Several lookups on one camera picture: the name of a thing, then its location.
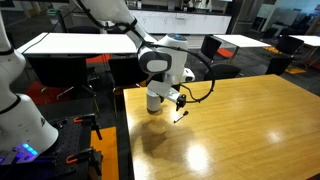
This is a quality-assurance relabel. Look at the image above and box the white board panel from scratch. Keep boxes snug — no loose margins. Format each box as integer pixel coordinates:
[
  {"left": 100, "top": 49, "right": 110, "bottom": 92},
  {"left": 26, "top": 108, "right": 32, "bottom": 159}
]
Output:
[{"left": 256, "top": 3, "right": 275, "bottom": 20}]

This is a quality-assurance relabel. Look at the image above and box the small white table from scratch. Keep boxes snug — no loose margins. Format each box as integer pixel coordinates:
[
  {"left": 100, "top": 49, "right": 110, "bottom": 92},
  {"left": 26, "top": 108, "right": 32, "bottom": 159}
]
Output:
[
  {"left": 289, "top": 34, "right": 320, "bottom": 68},
  {"left": 213, "top": 34, "right": 272, "bottom": 64}
]

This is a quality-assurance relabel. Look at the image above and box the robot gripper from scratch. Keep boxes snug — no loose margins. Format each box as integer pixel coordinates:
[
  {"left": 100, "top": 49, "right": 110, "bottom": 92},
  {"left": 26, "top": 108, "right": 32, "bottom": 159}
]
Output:
[{"left": 146, "top": 80, "right": 188, "bottom": 112}]

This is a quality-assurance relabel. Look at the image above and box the orange black clamp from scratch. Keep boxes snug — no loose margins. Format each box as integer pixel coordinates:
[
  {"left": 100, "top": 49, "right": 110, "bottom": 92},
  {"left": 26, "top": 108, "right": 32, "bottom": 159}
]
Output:
[
  {"left": 73, "top": 113, "right": 103, "bottom": 141},
  {"left": 65, "top": 147, "right": 104, "bottom": 177}
]

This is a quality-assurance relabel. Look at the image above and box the white ceramic mug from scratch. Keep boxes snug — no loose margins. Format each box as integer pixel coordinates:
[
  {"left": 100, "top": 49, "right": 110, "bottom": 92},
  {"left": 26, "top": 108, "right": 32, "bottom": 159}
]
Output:
[{"left": 146, "top": 89, "right": 166, "bottom": 113}]

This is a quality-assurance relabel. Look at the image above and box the large white table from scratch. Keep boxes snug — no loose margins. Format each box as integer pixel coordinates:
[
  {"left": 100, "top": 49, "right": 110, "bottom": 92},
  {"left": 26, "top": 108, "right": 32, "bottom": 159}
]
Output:
[{"left": 16, "top": 32, "right": 140, "bottom": 56}]

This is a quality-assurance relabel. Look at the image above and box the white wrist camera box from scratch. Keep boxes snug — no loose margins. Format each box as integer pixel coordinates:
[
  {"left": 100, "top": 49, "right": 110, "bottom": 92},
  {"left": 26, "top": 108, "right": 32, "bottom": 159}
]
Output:
[{"left": 181, "top": 67, "right": 196, "bottom": 83}]

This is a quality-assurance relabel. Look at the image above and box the black office chair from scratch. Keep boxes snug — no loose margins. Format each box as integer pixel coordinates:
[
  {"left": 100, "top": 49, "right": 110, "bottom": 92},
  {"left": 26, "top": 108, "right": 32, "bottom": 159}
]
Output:
[
  {"left": 265, "top": 56, "right": 295, "bottom": 77},
  {"left": 199, "top": 34, "right": 223, "bottom": 62},
  {"left": 203, "top": 63, "right": 242, "bottom": 82},
  {"left": 276, "top": 35, "right": 305, "bottom": 56},
  {"left": 27, "top": 55, "right": 99, "bottom": 113},
  {"left": 108, "top": 57, "right": 150, "bottom": 118},
  {"left": 262, "top": 27, "right": 280, "bottom": 40}
]

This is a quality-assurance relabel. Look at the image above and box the white kitchen cabinet counter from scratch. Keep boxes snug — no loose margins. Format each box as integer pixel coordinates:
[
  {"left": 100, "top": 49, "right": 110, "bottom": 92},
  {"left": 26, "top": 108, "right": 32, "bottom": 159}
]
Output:
[{"left": 128, "top": 9, "right": 233, "bottom": 35}]

